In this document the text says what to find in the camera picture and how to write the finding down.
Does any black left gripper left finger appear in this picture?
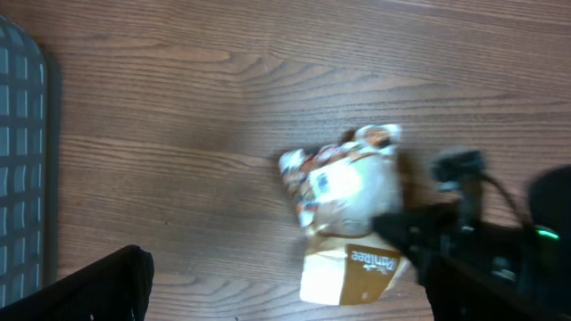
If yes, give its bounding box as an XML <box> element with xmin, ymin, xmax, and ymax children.
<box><xmin>1</xmin><ymin>245</ymin><xmax>154</xmax><ymax>321</ymax></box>

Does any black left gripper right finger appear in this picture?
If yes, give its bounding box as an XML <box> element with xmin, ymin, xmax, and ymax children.
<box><xmin>422</xmin><ymin>255</ymin><xmax>570</xmax><ymax>321</ymax></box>

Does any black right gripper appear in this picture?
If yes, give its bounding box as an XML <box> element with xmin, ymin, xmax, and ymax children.
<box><xmin>371</xmin><ymin>202</ymin><xmax>534</xmax><ymax>294</ymax></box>

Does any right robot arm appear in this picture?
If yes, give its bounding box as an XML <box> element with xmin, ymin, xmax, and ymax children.
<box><xmin>372</xmin><ymin>166</ymin><xmax>570</xmax><ymax>320</ymax></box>

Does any grey plastic mesh basket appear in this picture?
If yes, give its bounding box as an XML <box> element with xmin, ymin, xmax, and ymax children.
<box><xmin>1</xmin><ymin>17</ymin><xmax>62</xmax><ymax>307</ymax></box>

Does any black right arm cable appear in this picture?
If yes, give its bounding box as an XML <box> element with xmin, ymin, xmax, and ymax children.
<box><xmin>481</xmin><ymin>171</ymin><xmax>532</xmax><ymax>228</ymax></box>

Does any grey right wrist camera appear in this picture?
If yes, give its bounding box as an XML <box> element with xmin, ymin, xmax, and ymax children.
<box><xmin>431</xmin><ymin>149</ymin><xmax>485</xmax><ymax>192</ymax></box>

